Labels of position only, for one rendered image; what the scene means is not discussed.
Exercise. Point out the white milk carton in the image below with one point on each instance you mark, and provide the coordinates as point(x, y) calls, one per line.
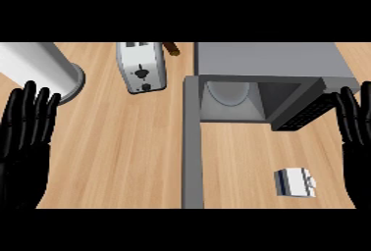
point(294, 187)

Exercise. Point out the grey microwave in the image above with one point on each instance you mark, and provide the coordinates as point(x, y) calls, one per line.
point(270, 81)

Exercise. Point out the brown wooden stick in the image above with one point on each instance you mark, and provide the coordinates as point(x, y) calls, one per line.
point(171, 48)

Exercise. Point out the grey microwave door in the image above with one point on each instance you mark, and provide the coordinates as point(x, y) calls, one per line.
point(192, 143)

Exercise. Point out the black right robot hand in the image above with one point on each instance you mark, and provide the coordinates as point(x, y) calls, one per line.
point(356, 150)

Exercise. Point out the silver toaster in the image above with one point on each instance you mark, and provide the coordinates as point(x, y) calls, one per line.
point(140, 68)

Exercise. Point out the white cylindrical appliance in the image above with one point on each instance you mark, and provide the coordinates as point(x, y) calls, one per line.
point(38, 65)

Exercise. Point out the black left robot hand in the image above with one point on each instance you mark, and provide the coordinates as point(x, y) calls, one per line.
point(20, 143)

